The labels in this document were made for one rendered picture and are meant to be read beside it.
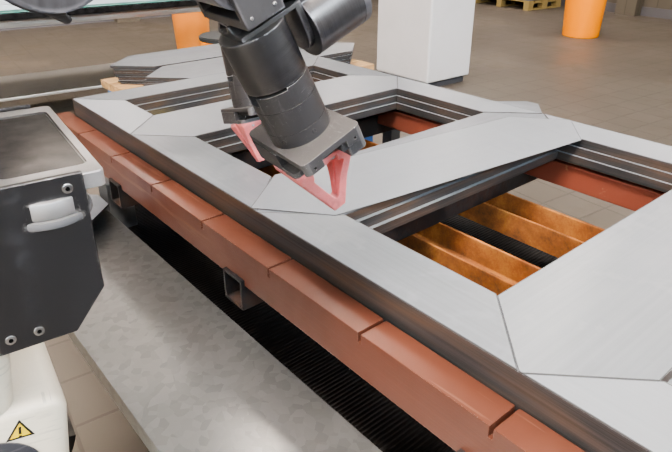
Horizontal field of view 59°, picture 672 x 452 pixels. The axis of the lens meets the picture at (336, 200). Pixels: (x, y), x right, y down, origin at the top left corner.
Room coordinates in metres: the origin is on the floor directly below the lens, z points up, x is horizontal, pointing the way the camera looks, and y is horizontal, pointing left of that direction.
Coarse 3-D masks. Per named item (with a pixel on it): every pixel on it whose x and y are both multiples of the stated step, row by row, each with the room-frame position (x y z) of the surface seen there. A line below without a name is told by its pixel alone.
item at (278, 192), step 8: (272, 184) 0.87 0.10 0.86; (280, 184) 0.87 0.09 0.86; (288, 184) 0.87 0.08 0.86; (264, 192) 0.84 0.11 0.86; (272, 192) 0.84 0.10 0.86; (280, 192) 0.84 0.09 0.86; (288, 192) 0.84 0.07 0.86; (296, 192) 0.84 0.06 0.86; (272, 200) 0.81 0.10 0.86; (280, 200) 0.81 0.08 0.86; (288, 200) 0.81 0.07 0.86; (296, 200) 0.81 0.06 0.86; (304, 200) 0.81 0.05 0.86; (312, 200) 0.81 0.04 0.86; (280, 208) 0.79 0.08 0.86; (288, 208) 0.79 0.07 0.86; (296, 208) 0.79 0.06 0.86; (304, 208) 0.79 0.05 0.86; (312, 208) 0.79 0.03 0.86; (320, 208) 0.79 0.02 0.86
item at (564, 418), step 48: (192, 96) 1.47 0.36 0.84; (384, 96) 1.44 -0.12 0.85; (144, 144) 1.07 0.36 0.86; (240, 144) 1.16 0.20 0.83; (384, 144) 1.06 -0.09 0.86; (576, 144) 1.10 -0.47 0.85; (192, 192) 0.93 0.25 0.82; (432, 192) 0.88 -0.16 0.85; (288, 240) 0.72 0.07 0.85; (432, 336) 0.52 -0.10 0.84; (528, 384) 0.43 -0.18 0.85; (576, 432) 0.39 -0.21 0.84
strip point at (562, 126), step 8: (520, 120) 1.21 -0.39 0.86; (528, 120) 1.21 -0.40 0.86; (536, 120) 1.21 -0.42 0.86; (544, 120) 1.21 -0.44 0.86; (552, 120) 1.21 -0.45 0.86; (560, 120) 1.21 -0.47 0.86; (568, 120) 1.20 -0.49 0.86; (544, 128) 1.15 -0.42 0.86; (552, 128) 1.15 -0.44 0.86; (560, 128) 1.15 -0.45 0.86; (568, 128) 1.15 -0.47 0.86; (576, 136) 1.10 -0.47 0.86
